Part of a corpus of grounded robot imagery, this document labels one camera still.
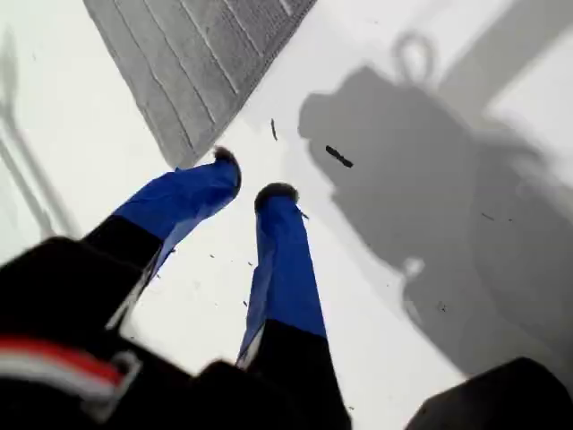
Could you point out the grey striped towel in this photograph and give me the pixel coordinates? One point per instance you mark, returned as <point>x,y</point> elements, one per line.
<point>192,67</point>

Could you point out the thin black scrap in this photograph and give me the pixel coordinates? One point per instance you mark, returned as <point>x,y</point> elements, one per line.
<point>273,130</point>

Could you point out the black tape scrap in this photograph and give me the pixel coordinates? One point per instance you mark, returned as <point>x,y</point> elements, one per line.
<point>339,157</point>

